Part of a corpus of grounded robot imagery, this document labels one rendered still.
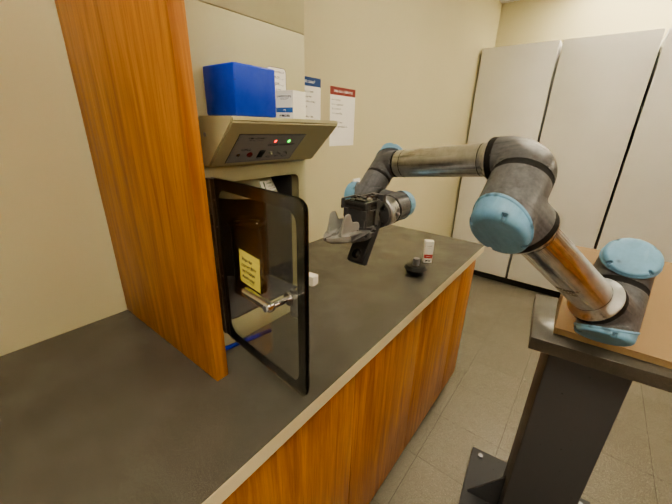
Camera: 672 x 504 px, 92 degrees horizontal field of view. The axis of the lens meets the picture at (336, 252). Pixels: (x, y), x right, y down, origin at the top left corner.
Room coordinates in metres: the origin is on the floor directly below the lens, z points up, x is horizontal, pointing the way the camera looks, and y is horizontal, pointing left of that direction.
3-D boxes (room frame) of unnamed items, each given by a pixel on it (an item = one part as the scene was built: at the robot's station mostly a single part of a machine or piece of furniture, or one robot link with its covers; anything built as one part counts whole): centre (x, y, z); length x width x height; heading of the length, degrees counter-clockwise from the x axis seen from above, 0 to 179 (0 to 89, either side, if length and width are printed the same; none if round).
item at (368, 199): (0.74, -0.07, 1.31); 0.12 x 0.08 x 0.09; 144
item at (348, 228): (0.64, -0.02, 1.30); 0.09 x 0.03 x 0.06; 144
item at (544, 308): (0.85, -0.79, 0.92); 0.32 x 0.32 x 0.04; 58
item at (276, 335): (0.60, 0.16, 1.19); 0.30 x 0.01 x 0.40; 47
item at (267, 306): (0.53, 0.13, 1.20); 0.10 x 0.05 x 0.03; 47
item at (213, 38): (0.91, 0.29, 1.33); 0.32 x 0.25 x 0.77; 143
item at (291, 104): (0.84, 0.12, 1.54); 0.05 x 0.05 x 0.06; 61
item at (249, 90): (0.73, 0.20, 1.56); 0.10 x 0.10 x 0.09; 53
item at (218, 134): (0.80, 0.15, 1.46); 0.32 x 0.11 x 0.10; 143
